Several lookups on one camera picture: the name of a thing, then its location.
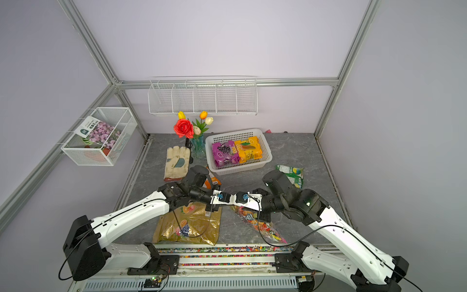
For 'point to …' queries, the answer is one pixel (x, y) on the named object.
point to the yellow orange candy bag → (249, 149)
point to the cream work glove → (177, 163)
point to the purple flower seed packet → (99, 132)
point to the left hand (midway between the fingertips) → (232, 201)
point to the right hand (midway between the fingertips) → (245, 203)
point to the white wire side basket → (84, 152)
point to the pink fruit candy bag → (251, 217)
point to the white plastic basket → (237, 135)
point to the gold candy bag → (190, 223)
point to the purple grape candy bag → (225, 153)
